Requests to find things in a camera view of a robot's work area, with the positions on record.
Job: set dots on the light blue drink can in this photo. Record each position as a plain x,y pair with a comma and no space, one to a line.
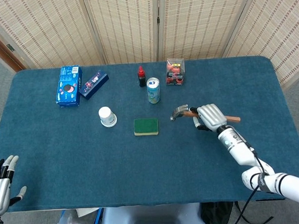
153,91

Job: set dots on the woven folding screen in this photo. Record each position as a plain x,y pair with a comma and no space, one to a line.
159,22

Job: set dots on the white upturned paper cup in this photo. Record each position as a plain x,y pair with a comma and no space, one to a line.
107,116

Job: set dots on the white paper sheet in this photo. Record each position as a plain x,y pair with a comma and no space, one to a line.
85,212

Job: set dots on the brown wooden door frame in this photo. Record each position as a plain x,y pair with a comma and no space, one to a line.
1,47

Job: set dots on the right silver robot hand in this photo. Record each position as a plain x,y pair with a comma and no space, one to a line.
210,116

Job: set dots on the green scouring sponge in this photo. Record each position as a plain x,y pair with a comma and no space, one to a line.
145,126

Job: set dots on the clear plastic bag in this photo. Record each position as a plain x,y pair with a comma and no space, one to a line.
72,223

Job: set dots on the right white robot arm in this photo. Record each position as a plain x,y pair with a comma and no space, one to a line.
259,166

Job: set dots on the blue table cloth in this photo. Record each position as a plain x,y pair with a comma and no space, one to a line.
117,164

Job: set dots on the red cap ink bottle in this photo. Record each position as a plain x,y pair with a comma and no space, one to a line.
141,77

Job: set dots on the dark blue slim box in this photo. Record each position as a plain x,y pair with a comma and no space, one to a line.
93,84

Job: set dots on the clear box with red item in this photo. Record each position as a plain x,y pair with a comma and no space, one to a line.
175,71

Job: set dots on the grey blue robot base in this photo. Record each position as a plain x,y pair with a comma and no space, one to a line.
151,219

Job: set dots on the blue Oreo cookie box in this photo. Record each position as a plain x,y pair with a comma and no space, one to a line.
68,86

